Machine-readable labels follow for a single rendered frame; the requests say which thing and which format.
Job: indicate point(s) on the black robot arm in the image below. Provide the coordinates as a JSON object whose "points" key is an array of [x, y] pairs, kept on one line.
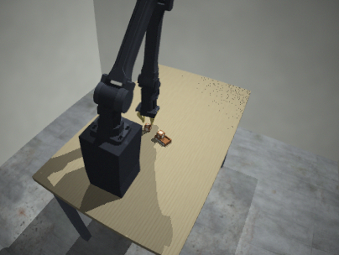
{"points": [[110, 124]]}

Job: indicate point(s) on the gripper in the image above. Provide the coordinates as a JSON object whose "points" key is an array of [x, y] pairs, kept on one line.
{"points": [[147, 110]]}

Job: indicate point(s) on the brown cube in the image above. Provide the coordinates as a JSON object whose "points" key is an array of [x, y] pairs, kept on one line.
{"points": [[160, 134], [147, 127]]}

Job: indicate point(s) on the brown open tray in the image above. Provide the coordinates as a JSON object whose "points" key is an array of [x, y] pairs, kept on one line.
{"points": [[165, 141]]}

